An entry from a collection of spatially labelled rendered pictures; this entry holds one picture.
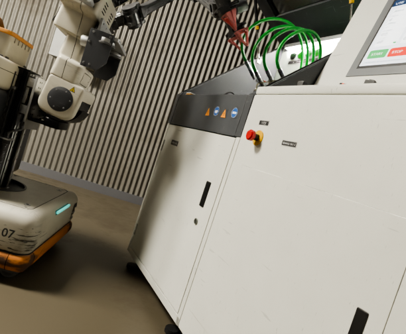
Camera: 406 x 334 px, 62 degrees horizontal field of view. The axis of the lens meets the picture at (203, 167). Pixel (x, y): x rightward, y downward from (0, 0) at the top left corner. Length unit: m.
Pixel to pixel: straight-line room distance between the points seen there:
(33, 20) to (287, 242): 3.31
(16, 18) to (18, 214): 2.66
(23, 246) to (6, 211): 0.15
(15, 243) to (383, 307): 1.20
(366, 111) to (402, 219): 0.27
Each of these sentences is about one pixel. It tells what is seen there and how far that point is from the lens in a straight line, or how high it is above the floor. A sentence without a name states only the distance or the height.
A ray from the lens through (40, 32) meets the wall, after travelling 3.75.
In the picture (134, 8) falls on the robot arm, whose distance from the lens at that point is 1.87.
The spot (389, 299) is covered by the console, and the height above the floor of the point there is 0.55.
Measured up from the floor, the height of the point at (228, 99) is 0.93.
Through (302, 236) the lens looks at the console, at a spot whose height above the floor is 0.57.
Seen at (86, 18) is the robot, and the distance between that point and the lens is 1.64.
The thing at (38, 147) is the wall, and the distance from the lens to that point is 3.63.
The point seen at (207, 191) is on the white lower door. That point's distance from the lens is 1.28.
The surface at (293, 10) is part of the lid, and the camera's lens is 2.04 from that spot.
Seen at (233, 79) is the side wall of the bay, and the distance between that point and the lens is 1.96.
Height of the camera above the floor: 0.70
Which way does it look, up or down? 2 degrees down
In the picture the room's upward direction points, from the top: 18 degrees clockwise
